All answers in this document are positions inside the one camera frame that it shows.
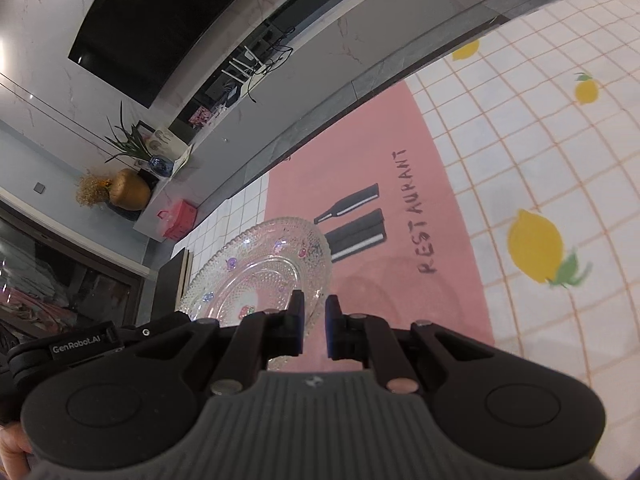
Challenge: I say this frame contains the yellow round vase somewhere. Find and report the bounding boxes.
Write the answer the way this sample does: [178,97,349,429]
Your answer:
[108,168,151,211]

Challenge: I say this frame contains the black book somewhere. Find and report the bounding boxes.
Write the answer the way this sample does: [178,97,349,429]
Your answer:
[157,247,194,322]

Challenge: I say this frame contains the dried yellow flowers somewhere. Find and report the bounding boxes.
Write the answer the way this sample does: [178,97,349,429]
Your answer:
[74,169,114,209]

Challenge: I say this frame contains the spiky green houseplant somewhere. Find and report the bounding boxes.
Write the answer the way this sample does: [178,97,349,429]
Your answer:
[104,101,152,164]

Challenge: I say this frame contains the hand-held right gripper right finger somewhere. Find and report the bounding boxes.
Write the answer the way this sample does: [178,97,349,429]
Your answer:
[325,295,507,394]

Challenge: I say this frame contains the white low media bench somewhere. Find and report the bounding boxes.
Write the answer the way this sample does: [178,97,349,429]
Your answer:
[132,0,532,242]

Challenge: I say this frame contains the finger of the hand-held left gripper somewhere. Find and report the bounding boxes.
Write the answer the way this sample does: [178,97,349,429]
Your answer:
[116,311,194,347]

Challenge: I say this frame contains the white router with antennas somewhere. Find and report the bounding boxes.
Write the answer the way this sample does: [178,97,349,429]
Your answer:
[222,47,257,84]

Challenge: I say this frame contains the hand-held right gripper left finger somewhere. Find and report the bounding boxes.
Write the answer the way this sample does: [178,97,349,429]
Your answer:
[134,289,305,395]

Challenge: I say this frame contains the black television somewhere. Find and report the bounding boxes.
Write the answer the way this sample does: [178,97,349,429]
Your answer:
[67,0,332,109]

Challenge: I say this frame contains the pink plastic basket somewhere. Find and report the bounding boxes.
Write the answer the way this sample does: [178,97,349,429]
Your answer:
[158,199,199,241]

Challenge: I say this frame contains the lemon checkered picnic mat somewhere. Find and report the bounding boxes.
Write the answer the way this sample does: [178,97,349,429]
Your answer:
[170,0,640,480]

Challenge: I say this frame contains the clear glass plate flower dots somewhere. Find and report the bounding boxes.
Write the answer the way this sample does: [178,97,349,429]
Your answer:
[178,217,332,372]

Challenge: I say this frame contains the person's left hand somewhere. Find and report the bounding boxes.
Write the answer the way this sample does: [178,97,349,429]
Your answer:
[0,422,33,480]

